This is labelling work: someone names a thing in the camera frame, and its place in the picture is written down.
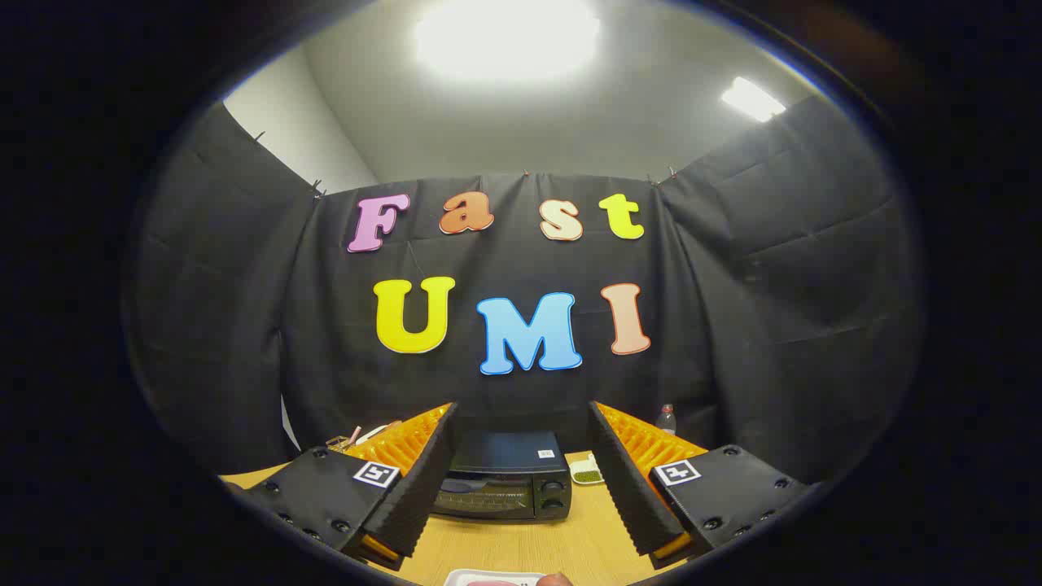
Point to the small ceiling light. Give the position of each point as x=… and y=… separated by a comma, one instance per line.
x=752, y=99

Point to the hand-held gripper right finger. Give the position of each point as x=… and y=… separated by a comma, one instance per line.
x=623, y=480

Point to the clear plastic bottle red label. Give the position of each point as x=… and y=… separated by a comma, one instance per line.
x=667, y=420

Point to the white divided bean dish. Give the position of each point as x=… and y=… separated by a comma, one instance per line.
x=586, y=472

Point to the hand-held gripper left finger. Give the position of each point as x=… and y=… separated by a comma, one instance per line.
x=423, y=480

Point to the round pink meat slice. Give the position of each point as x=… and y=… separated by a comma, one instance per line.
x=492, y=583

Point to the black toaster oven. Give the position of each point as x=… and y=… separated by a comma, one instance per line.
x=505, y=457

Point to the black backdrop cloth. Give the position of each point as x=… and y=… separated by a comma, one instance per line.
x=244, y=325

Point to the clear drinking glass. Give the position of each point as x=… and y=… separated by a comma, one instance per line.
x=338, y=444

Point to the large ceiling light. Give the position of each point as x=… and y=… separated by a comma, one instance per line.
x=506, y=37

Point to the white square plate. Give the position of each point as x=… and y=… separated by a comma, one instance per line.
x=488, y=576

